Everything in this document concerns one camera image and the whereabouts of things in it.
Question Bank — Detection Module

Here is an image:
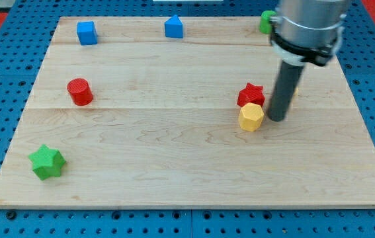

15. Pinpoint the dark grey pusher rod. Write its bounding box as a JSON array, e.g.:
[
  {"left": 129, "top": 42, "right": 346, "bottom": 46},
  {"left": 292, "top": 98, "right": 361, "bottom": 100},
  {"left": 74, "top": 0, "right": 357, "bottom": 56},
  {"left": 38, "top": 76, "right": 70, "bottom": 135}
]
[{"left": 267, "top": 61, "right": 304, "bottom": 122}]

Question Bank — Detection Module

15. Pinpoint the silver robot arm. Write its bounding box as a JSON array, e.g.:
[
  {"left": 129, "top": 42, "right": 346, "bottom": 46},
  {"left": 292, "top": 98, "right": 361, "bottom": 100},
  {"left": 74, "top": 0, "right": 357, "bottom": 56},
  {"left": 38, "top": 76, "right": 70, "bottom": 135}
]
[{"left": 267, "top": 0, "right": 351, "bottom": 122}]

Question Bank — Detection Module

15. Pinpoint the red star block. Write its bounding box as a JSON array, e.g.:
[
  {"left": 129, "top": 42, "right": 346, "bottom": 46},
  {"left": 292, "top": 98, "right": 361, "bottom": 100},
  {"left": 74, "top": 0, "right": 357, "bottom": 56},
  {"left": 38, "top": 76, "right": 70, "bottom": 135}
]
[{"left": 237, "top": 83, "right": 265, "bottom": 107}]

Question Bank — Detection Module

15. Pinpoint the yellow hexagon block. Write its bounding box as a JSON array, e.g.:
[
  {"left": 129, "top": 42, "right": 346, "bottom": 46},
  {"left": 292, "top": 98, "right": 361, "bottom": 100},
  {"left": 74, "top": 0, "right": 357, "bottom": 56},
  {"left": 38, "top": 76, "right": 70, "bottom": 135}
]
[{"left": 238, "top": 102, "right": 265, "bottom": 132}]

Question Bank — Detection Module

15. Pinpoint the green star block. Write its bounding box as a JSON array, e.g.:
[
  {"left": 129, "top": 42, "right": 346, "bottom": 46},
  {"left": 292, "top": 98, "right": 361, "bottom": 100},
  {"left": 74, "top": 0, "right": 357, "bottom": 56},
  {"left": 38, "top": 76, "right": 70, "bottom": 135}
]
[{"left": 28, "top": 144, "right": 66, "bottom": 180}]

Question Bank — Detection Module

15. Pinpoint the green cylinder block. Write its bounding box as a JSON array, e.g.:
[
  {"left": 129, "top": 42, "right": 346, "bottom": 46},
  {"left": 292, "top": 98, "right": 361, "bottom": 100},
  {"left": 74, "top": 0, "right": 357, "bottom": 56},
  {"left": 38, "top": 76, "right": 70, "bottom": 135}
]
[{"left": 259, "top": 10, "right": 276, "bottom": 34}]

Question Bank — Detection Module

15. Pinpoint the blue triangular prism block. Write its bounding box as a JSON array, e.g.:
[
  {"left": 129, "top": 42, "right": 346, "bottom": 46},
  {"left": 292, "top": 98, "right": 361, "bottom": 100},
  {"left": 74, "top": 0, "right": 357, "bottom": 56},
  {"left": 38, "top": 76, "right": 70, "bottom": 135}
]
[{"left": 164, "top": 15, "right": 183, "bottom": 38}]

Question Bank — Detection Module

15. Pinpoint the wooden board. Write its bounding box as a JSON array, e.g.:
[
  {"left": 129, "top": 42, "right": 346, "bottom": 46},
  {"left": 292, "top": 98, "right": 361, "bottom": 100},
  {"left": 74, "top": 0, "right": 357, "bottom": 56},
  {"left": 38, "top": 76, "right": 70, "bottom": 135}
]
[{"left": 0, "top": 17, "right": 375, "bottom": 210}]

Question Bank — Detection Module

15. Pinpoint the blue cube block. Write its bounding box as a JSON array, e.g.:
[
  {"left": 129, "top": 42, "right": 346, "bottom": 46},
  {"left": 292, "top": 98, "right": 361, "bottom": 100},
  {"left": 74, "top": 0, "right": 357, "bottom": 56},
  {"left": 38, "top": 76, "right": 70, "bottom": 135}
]
[{"left": 77, "top": 21, "right": 98, "bottom": 46}]

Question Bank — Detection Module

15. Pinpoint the red cylinder block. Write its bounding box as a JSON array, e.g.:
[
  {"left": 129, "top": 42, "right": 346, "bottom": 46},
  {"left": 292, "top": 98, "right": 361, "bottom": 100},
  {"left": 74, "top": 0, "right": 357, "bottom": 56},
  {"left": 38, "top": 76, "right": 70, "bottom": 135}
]
[{"left": 67, "top": 78, "right": 93, "bottom": 106}]

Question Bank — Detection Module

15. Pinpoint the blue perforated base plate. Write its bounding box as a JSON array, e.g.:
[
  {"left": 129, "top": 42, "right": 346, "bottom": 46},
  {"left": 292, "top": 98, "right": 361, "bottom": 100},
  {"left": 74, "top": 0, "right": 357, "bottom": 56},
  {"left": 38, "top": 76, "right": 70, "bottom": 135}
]
[{"left": 0, "top": 0, "right": 375, "bottom": 237}]

